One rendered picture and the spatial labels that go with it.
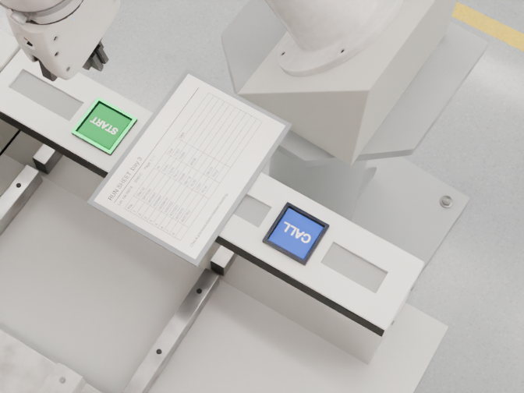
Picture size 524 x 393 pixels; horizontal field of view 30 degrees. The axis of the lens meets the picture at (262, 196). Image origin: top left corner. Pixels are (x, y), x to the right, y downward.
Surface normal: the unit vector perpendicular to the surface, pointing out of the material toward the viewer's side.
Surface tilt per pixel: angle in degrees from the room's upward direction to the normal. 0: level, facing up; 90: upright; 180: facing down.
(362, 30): 45
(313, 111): 90
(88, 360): 0
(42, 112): 0
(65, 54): 90
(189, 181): 0
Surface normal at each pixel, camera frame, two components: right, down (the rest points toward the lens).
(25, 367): 0.03, -0.42
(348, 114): -0.55, 0.75
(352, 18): 0.35, 0.35
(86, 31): 0.85, 0.47
